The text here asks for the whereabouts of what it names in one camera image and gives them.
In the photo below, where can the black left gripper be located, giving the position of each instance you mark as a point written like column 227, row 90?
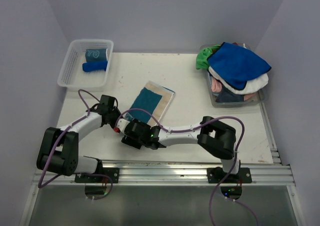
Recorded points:
column 116, row 110

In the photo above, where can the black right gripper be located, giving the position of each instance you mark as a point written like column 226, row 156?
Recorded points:
column 129, row 140

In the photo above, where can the teal beige cartoon towel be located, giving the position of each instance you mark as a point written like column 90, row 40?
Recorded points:
column 153, row 98

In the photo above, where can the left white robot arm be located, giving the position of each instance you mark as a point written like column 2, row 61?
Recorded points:
column 59, row 150

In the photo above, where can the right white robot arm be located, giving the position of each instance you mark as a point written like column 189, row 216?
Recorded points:
column 214, row 136

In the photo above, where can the rolled blue towel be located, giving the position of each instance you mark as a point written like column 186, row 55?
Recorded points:
column 88, row 67

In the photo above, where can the white plastic basket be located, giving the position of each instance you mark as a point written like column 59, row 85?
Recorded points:
column 71, row 74

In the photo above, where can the rolled teal towel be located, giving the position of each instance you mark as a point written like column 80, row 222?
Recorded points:
column 96, row 55

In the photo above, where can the clear plastic towel bin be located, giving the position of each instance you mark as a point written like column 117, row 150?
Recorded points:
column 260, row 96

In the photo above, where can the green towel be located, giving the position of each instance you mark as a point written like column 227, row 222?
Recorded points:
column 201, row 62

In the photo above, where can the blue microfiber towel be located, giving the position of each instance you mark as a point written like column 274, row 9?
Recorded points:
column 237, row 65

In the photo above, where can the white towel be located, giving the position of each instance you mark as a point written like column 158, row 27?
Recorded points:
column 252, row 86

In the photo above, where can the aluminium mounting rail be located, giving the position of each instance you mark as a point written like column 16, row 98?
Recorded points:
column 136, row 173

